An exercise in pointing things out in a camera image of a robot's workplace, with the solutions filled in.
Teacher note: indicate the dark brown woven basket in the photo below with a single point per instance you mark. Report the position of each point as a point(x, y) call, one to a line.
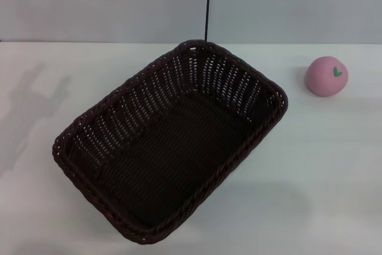
point(167, 153)

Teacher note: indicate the pink toy peach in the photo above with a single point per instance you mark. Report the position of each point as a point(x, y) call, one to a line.
point(323, 80)

